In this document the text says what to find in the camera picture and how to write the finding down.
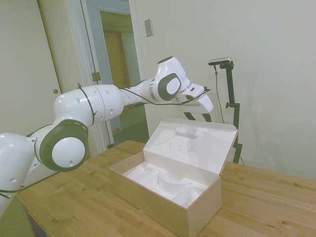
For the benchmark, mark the wooden door in hallway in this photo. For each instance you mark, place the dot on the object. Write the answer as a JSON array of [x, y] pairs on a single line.
[[117, 59]]

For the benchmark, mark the white moulded foam insert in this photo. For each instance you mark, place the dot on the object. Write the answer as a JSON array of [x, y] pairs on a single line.
[[170, 187]]

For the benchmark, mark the white door with knob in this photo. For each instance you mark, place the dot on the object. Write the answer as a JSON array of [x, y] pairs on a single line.
[[27, 61]]

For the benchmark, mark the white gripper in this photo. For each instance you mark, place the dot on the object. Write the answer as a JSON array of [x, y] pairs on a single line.
[[207, 103]]

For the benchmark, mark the black camera stand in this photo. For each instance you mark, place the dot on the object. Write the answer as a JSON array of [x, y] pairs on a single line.
[[232, 98]]

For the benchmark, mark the brown cardboard box with lid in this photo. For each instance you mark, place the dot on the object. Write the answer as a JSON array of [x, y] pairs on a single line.
[[153, 197]]

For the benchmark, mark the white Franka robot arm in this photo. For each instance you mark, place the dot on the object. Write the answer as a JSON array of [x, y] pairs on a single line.
[[98, 103]]

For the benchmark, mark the brass door hinge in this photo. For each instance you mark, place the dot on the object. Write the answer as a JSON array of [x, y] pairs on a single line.
[[96, 76]]

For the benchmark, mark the white door frame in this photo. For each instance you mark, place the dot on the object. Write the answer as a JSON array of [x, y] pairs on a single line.
[[84, 49]]

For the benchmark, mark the grey camera on stand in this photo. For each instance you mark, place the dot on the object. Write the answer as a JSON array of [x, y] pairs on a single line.
[[219, 61]]

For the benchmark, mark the beige wall switch plate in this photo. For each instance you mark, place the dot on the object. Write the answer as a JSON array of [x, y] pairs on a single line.
[[148, 27]]

